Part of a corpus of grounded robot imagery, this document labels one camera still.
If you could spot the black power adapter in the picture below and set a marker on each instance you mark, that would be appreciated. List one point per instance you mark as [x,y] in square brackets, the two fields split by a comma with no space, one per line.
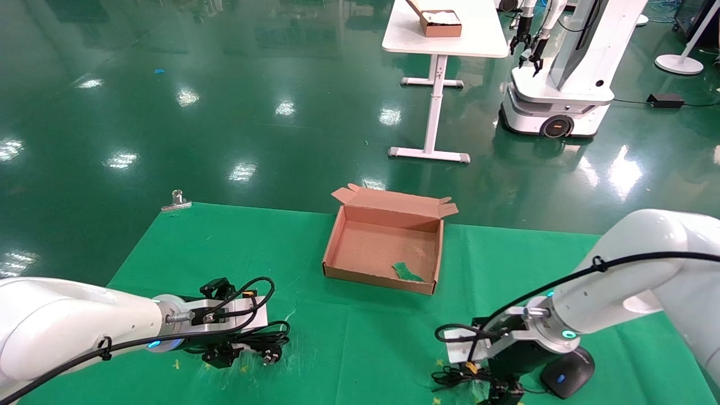
[665,100]

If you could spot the open brown cardboard box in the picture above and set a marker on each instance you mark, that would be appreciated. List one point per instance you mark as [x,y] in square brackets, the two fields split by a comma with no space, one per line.
[382,247]

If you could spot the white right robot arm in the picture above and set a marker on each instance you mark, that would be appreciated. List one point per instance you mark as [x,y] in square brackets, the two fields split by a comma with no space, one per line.
[647,270]

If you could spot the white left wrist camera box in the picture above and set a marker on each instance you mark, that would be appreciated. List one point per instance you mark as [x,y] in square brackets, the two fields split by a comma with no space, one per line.
[253,320]

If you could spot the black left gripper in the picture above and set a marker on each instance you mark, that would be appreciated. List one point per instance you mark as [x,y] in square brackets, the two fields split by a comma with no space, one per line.
[225,337]

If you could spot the dark equipment cabinet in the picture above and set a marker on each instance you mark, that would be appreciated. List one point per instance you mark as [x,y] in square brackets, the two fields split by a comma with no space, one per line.
[694,17]

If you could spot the black computer mouse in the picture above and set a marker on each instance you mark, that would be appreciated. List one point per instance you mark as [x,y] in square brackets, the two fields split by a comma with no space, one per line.
[568,374]

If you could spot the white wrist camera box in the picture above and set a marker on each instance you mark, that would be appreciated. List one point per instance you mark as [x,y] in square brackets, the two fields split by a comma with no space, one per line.
[467,349]
[253,320]

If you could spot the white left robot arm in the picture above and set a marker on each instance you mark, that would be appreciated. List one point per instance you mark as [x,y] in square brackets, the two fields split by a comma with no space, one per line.
[67,320]

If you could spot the silver metal clamp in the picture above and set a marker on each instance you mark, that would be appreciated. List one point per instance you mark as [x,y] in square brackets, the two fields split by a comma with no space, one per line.
[177,203]

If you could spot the green table cloth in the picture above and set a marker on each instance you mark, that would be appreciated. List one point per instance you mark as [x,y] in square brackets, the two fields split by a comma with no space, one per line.
[365,337]

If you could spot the small brown cardboard box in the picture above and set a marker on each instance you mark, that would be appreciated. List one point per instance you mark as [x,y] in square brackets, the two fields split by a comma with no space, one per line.
[441,27]

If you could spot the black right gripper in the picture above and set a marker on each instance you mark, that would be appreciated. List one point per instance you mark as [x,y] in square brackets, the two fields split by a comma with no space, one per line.
[520,365]

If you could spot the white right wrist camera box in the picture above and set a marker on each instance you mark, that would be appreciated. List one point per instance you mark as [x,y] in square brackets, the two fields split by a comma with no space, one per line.
[467,349]

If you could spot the green cloth scrap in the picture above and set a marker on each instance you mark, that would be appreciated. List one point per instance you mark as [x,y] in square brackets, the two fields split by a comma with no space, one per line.
[406,273]

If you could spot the white wheeled background robot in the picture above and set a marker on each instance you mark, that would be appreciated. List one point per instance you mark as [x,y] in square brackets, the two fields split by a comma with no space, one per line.
[574,67]

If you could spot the white standing fan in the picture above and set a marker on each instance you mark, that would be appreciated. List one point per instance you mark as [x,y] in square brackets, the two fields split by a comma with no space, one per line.
[679,63]

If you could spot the white adjustable table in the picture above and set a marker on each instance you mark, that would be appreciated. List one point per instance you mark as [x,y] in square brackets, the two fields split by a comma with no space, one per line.
[450,45]

